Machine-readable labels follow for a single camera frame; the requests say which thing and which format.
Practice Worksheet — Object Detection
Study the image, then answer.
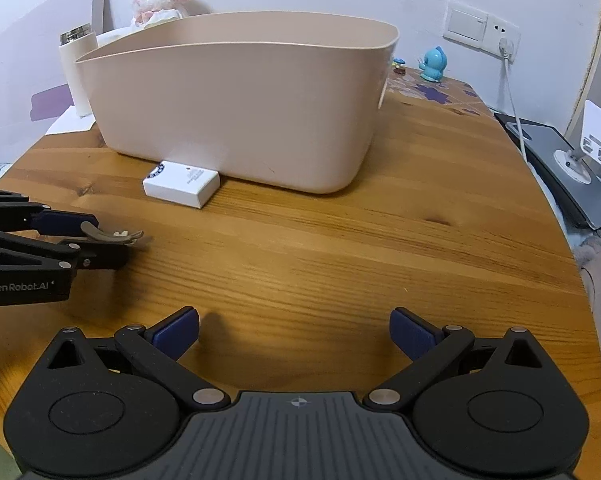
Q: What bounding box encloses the white paper sheet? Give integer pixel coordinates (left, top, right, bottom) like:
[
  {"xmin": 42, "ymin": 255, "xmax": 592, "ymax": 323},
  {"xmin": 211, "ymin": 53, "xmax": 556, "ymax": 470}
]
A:
[{"xmin": 46, "ymin": 105, "xmax": 95, "ymax": 136}]

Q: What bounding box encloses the white flat box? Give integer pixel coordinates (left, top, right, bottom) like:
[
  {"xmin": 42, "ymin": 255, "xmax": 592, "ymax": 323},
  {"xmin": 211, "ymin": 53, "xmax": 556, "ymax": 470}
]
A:
[{"xmin": 143, "ymin": 160, "xmax": 220, "ymax": 209}]

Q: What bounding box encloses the cream thermos bottle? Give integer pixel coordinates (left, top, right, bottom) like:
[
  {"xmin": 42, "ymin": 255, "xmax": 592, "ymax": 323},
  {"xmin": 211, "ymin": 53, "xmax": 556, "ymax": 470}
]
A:
[{"xmin": 58, "ymin": 23, "xmax": 98, "ymax": 117}]

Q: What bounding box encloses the grey laptop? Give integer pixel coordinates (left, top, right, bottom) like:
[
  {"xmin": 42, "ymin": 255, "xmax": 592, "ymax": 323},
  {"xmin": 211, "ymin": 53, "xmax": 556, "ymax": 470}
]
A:
[{"xmin": 495, "ymin": 114, "xmax": 601, "ymax": 230}]

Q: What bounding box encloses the beige plastic storage bin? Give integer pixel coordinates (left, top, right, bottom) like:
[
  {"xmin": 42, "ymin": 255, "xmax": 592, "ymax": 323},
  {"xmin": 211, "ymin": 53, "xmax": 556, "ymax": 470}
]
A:
[{"xmin": 77, "ymin": 11, "xmax": 400, "ymax": 194}]

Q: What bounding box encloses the blue bird figurine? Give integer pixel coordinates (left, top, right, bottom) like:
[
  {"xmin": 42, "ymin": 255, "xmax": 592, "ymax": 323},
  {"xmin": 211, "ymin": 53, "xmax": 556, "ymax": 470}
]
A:
[{"xmin": 419, "ymin": 47, "xmax": 448, "ymax": 82}]

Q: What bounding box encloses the white power cable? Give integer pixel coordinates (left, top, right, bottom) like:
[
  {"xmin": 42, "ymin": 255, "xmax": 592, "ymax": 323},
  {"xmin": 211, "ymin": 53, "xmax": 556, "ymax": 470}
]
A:
[{"xmin": 496, "ymin": 38, "xmax": 529, "ymax": 162}]

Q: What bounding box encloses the white wall switch socket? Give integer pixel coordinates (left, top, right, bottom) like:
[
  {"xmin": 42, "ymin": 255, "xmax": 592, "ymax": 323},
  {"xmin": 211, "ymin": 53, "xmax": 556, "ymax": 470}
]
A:
[{"xmin": 442, "ymin": 1, "xmax": 521, "ymax": 62}]

